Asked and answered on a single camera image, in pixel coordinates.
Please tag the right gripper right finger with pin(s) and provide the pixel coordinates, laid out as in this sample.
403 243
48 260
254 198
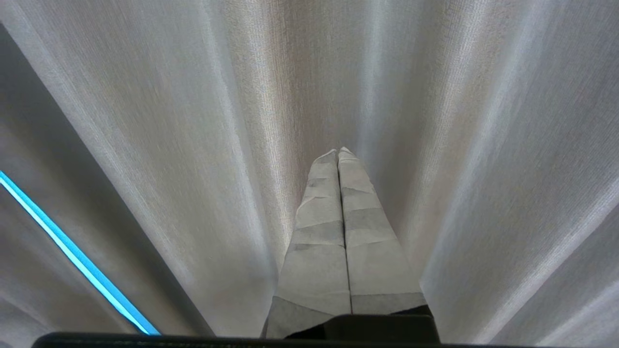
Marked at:
377 270

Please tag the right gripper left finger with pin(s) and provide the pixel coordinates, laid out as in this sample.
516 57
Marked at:
316 270

